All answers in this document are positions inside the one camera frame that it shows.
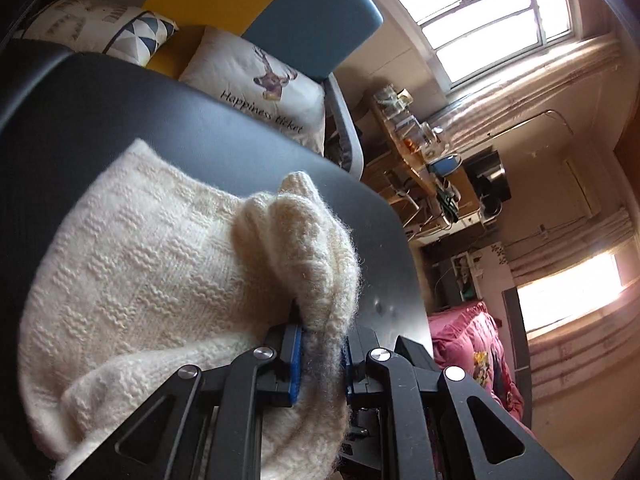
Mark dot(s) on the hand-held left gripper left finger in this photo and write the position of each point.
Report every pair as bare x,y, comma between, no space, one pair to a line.
295,365

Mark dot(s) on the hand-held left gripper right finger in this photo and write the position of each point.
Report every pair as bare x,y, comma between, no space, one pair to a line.
362,360

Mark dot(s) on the cream knit sweater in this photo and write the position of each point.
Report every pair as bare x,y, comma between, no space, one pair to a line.
150,260

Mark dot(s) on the red quilt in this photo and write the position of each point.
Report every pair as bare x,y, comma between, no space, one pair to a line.
465,330

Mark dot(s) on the white low shelf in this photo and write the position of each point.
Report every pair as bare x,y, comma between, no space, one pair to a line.
457,280

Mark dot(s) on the wooden desk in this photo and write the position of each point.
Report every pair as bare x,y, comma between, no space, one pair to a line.
417,172

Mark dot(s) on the blue chair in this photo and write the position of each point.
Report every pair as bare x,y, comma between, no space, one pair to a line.
445,165

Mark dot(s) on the small bright window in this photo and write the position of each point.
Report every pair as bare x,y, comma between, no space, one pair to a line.
570,295

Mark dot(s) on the black television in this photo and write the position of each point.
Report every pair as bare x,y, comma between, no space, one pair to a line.
490,180

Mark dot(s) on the pale striped curtain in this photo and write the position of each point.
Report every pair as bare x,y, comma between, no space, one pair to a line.
575,240

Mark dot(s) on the black leather ottoman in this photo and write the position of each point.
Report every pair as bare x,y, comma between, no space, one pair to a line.
200,125

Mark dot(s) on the deer print pillow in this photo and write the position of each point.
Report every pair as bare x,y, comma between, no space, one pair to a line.
225,65

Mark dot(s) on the grey yellow blue sofa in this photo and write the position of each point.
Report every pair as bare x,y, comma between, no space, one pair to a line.
310,20

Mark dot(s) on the large barred window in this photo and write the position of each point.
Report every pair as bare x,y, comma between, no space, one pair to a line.
475,10

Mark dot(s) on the geometric print pillow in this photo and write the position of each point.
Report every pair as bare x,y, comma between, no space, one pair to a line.
75,20

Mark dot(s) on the metal curtain rail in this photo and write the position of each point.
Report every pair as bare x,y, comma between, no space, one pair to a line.
550,115

